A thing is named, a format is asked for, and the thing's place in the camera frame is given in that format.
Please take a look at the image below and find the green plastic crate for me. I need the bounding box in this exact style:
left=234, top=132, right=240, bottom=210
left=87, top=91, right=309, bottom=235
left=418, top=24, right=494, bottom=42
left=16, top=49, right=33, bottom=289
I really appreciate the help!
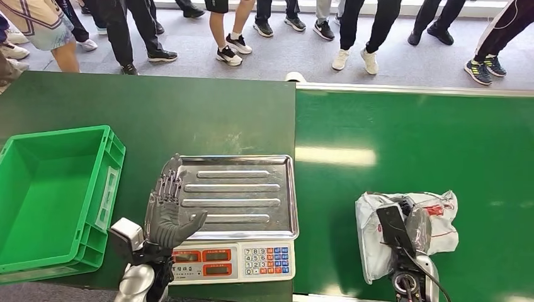
left=0, top=125, right=127, bottom=286

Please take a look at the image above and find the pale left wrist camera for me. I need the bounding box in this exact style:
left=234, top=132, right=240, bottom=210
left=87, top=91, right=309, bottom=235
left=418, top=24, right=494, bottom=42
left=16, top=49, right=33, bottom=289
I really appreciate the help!
left=108, top=217, right=145, bottom=266

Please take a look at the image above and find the white conveyor edge strip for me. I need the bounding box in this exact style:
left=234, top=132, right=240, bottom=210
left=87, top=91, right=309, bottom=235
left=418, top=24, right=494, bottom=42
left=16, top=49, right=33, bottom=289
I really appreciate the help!
left=292, top=293, right=393, bottom=302

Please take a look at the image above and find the person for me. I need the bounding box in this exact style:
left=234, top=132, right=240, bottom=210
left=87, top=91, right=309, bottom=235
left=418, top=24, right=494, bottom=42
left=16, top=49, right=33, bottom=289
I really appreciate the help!
left=0, top=0, right=81, bottom=74
left=96, top=0, right=179, bottom=77
left=175, top=0, right=206, bottom=19
left=56, top=0, right=99, bottom=52
left=253, top=0, right=307, bottom=38
left=312, top=0, right=348, bottom=42
left=331, top=0, right=402, bottom=76
left=463, top=0, right=534, bottom=86
left=407, top=0, right=467, bottom=47
left=204, top=0, right=256, bottom=67
left=0, top=26, right=31, bottom=96

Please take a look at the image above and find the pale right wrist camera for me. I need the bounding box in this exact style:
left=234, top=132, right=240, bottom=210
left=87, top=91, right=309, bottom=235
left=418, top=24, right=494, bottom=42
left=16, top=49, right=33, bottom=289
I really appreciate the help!
left=376, top=203, right=417, bottom=259

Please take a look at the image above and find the grey red-printed mailer package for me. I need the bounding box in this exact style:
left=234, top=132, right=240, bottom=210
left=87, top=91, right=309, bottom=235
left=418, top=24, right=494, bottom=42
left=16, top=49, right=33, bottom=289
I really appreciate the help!
left=355, top=190, right=460, bottom=286

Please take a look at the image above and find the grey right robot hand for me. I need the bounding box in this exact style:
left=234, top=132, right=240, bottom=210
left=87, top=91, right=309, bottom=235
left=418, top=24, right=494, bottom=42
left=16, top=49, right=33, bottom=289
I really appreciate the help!
left=394, top=196, right=433, bottom=255

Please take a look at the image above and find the white electronic scale steel tray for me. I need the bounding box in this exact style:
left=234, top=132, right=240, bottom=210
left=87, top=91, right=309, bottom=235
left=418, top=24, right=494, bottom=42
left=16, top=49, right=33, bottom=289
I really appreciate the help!
left=166, top=154, right=300, bottom=287

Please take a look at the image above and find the green conveyor belt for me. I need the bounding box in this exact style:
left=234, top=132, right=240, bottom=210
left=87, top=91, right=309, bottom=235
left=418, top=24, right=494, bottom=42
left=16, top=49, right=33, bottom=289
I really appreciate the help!
left=293, top=88, right=534, bottom=302

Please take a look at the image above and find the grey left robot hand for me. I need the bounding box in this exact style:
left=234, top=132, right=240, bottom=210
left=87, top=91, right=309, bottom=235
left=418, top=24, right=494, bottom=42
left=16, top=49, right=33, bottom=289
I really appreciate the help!
left=143, top=153, right=208, bottom=250

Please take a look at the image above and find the silver conveyor side rail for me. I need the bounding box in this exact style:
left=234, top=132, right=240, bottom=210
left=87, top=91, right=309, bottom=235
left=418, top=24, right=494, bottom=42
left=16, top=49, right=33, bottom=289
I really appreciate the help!
left=295, top=81, right=534, bottom=97

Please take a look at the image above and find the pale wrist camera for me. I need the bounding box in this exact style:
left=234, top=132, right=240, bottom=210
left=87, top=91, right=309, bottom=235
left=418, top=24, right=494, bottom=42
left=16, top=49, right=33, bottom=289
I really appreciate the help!
left=376, top=203, right=417, bottom=259
left=108, top=217, right=145, bottom=266

